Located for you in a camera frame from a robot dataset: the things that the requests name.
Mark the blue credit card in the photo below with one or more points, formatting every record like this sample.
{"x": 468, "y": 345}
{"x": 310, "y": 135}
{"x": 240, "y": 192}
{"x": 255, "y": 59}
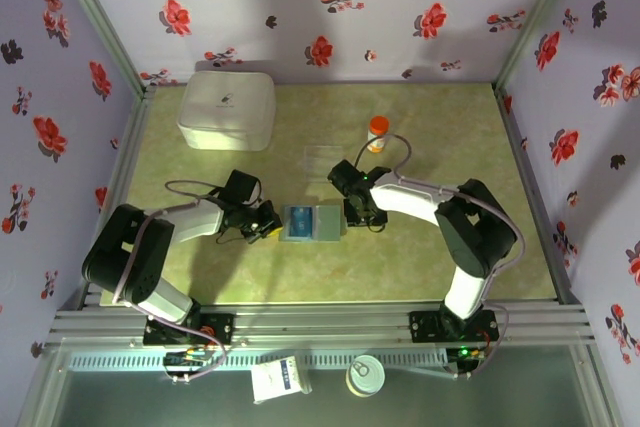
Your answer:
{"x": 299, "y": 221}

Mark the clear card case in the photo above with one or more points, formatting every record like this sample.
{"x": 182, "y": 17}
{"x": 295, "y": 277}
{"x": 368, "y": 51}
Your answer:
{"x": 329, "y": 224}

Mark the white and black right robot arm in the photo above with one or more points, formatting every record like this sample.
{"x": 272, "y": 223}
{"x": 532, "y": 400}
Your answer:
{"x": 475, "y": 237}

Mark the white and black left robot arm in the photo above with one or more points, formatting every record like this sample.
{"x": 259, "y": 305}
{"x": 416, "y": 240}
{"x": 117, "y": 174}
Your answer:
{"x": 135, "y": 257}

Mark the vitamin bottle with orange cap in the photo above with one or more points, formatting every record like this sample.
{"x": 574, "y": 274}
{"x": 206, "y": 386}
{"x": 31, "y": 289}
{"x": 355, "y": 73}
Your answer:
{"x": 377, "y": 134}

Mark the white zipped storage case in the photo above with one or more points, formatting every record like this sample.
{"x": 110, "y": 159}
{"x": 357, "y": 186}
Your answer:
{"x": 225, "y": 109}

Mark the white paper box blue print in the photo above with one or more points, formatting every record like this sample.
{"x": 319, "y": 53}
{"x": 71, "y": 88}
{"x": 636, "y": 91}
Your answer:
{"x": 277, "y": 379}

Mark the tin can with pull tab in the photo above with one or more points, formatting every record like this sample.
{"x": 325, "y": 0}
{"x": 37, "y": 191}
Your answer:
{"x": 365, "y": 374}

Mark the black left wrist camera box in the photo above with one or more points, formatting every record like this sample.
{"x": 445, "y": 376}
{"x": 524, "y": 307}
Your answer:
{"x": 242, "y": 187}

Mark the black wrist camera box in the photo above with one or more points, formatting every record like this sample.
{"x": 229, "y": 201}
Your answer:
{"x": 346, "y": 176}
{"x": 242, "y": 187}

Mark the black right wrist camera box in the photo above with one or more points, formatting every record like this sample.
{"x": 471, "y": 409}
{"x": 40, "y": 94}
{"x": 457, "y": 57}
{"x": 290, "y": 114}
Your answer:
{"x": 346, "y": 176}

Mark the long aluminium frame rail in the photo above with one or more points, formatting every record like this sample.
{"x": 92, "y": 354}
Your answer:
{"x": 320, "y": 322}

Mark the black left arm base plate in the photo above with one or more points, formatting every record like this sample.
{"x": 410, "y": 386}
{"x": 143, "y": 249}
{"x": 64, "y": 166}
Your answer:
{"x": 217, "y": 329}

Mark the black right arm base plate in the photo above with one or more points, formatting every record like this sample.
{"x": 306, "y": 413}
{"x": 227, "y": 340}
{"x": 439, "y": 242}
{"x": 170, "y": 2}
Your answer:
{"x": 425, "y": 327}

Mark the aluminium side rail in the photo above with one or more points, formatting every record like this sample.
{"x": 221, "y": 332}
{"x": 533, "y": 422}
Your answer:
{"x": 535, "y": 187}
{"x": 125, "y": 167}

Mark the aluminium corner post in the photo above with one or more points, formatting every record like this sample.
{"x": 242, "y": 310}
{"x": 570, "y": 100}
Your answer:
{"x": 537, "y": 17}
{"x": 95, "y": 17}

